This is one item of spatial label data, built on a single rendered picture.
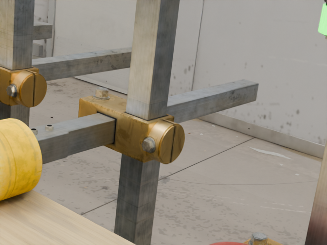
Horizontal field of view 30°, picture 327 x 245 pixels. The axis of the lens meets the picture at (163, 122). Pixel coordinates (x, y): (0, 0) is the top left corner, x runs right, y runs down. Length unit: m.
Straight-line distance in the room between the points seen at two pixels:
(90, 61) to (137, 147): 0.35
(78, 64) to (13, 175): 0.44
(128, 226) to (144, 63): 0.21
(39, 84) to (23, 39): 0.07
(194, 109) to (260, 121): 2.88
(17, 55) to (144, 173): 0.27
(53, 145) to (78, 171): 2.32
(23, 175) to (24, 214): 0.04
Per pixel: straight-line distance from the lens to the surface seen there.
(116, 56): 1.08
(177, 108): 0.83
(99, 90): 0.77
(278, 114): 3.67
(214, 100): 0.90
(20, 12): 0.87
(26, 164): 0.62
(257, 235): 0.68
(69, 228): 0.61
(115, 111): 0.73
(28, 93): 0.87
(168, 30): 0.70
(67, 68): 1.01
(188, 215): 2.67
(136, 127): 0.71
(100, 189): 2.82
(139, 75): 0.71
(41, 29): 1.29
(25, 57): 0.89
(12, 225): 0.61
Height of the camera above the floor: 1.19
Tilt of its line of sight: 18 degrees down
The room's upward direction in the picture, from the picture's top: 7 degrees clockwise
